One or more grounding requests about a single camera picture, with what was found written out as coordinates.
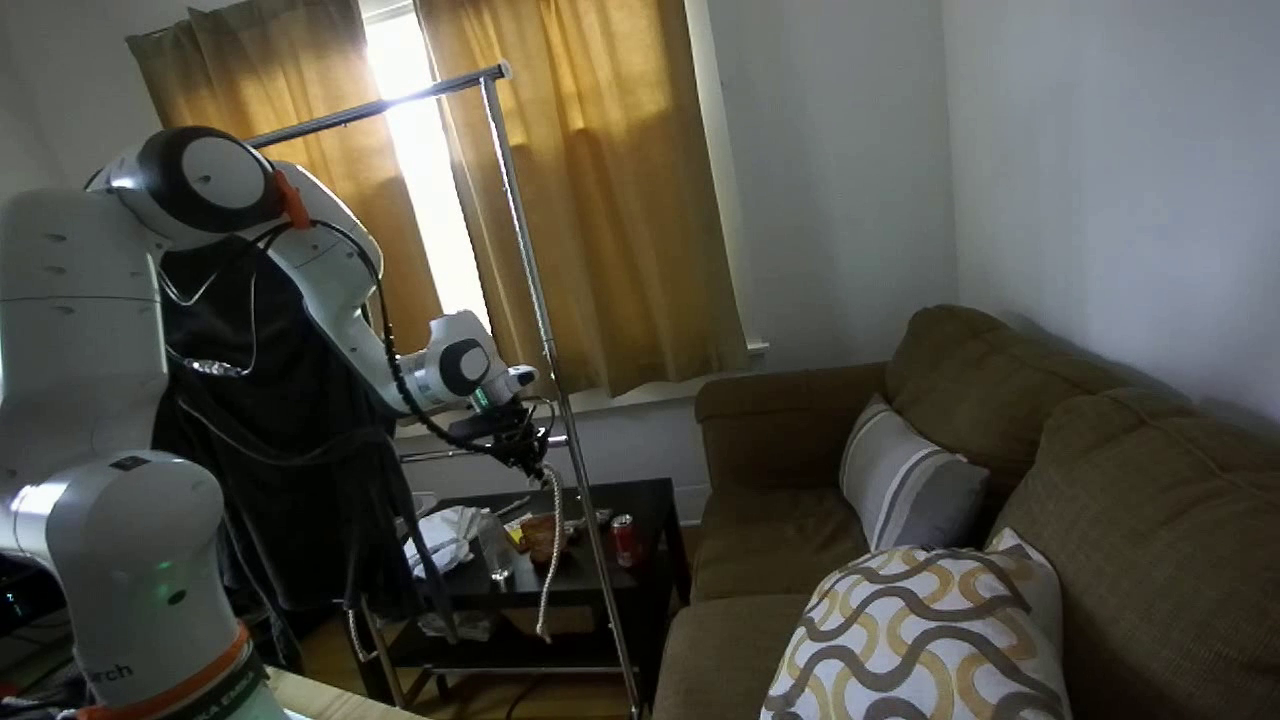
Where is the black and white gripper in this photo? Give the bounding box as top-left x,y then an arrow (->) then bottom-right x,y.
457,395 -> 556,487

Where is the white rope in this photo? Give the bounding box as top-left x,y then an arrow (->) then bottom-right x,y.
527,461 -> 572,648

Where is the orange snack item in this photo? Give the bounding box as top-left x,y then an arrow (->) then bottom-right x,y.
517,507 -> 579,562

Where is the clear glass bottle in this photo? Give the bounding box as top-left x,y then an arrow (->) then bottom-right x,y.
476,515 -> 520,591

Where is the white crumpled cloth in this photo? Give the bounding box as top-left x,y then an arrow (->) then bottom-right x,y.
400,499 -> 499,578

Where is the red can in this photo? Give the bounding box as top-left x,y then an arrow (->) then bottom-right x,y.
609,512 -> 641,571

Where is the black coffee table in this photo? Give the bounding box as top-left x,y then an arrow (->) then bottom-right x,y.
352,477 -> 696,713

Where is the metal garment rack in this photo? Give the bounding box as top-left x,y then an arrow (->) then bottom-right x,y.
245,61 -> 654,720

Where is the black hanging garment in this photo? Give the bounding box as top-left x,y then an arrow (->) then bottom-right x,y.
149,235 -> 419,632

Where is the wide mustard curtain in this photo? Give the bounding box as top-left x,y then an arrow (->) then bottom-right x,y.
411,0 -> 750,408

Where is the bright window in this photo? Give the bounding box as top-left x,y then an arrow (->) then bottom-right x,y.
357,0 -> 509,390

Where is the narrow mustard curtain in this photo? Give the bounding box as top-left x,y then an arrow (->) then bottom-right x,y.
122,0 -> 476,355

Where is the grey striped pillow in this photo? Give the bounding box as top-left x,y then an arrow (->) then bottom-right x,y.
837,390 -> 996,554

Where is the wavy patterned pillow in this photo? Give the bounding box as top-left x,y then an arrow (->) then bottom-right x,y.
757,525 -> 1076,720

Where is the olive brown sofa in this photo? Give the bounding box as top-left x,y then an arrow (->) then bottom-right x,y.
653,298 -> 1280,720

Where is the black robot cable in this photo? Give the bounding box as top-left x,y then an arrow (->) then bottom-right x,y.
155,214 -> 470,452

